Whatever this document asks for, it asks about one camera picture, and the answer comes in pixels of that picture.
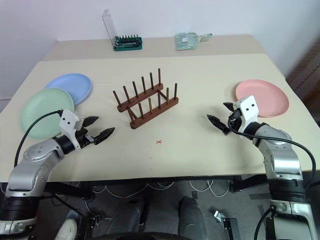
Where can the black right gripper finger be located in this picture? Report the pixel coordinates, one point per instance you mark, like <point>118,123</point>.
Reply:
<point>217,123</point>
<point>230,105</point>

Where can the green screwdriver bit set case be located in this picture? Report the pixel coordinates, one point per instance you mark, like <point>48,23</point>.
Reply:
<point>127,45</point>

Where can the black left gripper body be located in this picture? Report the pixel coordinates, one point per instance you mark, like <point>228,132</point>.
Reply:
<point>83,140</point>

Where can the wooden dish rack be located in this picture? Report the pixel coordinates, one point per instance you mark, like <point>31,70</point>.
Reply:
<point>160,109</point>

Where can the black table frame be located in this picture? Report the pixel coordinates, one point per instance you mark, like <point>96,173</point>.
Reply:
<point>70,188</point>

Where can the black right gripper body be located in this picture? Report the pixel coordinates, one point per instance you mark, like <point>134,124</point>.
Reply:
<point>236,120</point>

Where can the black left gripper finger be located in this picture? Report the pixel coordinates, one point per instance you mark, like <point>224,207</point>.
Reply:
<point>90,121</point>
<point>105,135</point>

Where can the white shoe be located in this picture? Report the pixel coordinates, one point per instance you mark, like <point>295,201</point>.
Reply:
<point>67,228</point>

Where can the blue plate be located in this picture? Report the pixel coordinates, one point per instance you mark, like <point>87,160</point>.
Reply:
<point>75,85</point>

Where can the green plate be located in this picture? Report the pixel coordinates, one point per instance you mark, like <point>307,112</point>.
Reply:
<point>42,110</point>

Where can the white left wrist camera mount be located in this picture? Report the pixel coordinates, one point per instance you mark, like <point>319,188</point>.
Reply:
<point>67,121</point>

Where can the black metal bracket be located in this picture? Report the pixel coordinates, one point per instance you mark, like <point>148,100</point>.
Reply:
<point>229,228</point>

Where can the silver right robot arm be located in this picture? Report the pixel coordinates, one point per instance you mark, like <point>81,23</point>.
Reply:
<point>282,160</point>

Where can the pink-red plate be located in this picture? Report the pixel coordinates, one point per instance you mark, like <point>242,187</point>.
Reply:
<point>268,92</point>

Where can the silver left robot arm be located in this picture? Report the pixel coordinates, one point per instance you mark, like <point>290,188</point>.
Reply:
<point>30,160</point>

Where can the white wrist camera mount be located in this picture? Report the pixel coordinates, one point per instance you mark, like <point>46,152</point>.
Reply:
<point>67,121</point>
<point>248,107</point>

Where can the dark rounded shape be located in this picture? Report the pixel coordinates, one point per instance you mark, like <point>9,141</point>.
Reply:
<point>190,215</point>
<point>131,215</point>

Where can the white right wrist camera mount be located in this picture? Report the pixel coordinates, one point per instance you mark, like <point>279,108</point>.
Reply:
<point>248,107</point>

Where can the clear bag with green item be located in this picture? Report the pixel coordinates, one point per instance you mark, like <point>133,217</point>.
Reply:
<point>186,41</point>

